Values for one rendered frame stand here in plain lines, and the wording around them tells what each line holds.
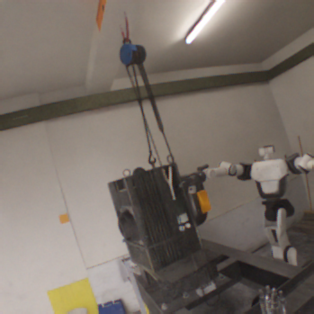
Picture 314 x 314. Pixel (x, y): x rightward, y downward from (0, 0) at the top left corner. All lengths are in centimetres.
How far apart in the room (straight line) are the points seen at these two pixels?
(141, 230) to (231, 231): 206
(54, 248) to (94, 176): 95
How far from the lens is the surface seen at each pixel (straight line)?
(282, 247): 210
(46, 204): 278
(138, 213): 164
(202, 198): 179
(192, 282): 186
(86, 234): 286
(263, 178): 196
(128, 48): 169
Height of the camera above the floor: 160
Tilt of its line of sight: 4 degrees up
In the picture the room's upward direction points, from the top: 17 degrees counter-clockwise
